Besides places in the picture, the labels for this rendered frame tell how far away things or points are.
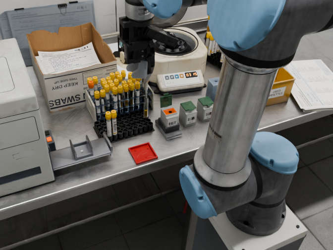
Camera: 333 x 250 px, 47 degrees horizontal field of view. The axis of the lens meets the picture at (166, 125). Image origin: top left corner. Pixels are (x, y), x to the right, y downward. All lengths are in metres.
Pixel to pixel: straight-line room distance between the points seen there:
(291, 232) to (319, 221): 1.25
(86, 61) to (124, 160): 0.46
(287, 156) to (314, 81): 0.75
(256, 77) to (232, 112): 0.08
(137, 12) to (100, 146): 0.39
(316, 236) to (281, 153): 1.38
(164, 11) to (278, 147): 0.38
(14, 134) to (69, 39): 0.64
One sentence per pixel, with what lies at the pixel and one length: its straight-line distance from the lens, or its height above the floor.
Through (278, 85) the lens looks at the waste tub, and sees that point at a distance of 1.35.
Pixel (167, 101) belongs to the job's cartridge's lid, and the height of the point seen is 0.97.
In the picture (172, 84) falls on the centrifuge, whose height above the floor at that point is 0.91.
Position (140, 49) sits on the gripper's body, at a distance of 1.03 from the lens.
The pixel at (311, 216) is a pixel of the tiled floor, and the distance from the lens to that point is 2.26.
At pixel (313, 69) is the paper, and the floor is 0.89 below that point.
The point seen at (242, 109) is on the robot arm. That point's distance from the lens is 0.62.
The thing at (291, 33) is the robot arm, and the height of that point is 1.46.
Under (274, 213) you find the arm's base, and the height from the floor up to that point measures 0.97.
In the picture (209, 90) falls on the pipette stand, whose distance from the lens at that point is 1.29.
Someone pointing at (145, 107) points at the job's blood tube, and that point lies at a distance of 1.19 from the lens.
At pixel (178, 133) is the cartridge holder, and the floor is 0.89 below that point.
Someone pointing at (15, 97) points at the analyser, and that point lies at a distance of 0.90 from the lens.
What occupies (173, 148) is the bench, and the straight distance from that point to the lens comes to 1.16.
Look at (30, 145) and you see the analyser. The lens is 0.99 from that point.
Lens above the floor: 1.70
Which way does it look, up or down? 42 degrees down
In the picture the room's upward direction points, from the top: 4 degrees clockwise
